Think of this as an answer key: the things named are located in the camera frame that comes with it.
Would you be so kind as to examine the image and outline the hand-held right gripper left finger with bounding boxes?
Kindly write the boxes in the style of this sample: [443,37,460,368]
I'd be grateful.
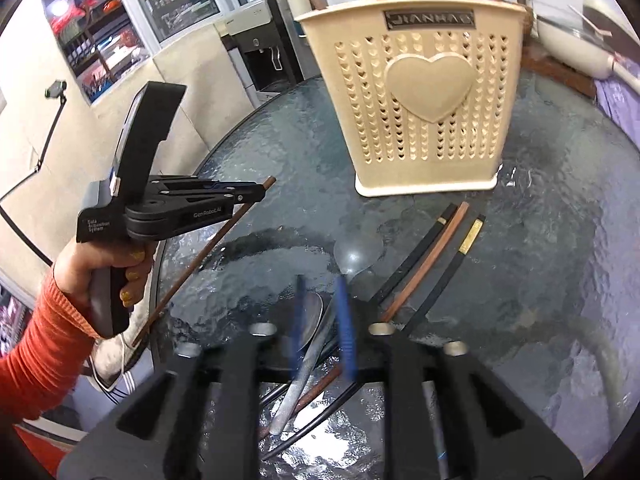
[60,274,309,480]

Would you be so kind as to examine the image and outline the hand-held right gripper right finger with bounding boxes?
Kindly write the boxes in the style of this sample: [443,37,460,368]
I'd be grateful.
[335,274,587,480]

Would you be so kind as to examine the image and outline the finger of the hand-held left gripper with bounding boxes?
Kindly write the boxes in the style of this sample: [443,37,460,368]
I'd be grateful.
[164,191,265,207]
[149,175,265,194]

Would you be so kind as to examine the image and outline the black chopstick with gold band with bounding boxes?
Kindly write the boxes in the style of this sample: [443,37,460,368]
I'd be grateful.
[350,203,459,312]
[399,214,487,337]

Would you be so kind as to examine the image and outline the beige perforated utensil holder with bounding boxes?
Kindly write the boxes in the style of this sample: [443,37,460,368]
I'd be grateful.
[294,0,532,198]

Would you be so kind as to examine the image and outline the person's left hand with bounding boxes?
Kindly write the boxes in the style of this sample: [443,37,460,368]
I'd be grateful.
[52,243,153,310]

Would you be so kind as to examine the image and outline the sliding window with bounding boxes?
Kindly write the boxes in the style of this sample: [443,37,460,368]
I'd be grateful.
[36,0,222,107]

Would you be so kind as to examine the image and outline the grey water dispenser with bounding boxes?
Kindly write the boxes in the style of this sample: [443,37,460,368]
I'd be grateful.
[214,0,307,107]

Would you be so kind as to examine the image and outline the white shoe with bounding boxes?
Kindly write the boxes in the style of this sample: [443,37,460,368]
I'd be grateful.
[91,331,152,397]

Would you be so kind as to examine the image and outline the wooden counter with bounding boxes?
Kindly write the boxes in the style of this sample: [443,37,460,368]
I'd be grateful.
[520,40,599,102]

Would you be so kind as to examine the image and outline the purple floral cloth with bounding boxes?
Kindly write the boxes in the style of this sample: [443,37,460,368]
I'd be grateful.
[595,74,640,153]

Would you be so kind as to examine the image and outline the camera on black stand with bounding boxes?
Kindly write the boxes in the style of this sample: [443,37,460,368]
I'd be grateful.
[0,78,69,267]

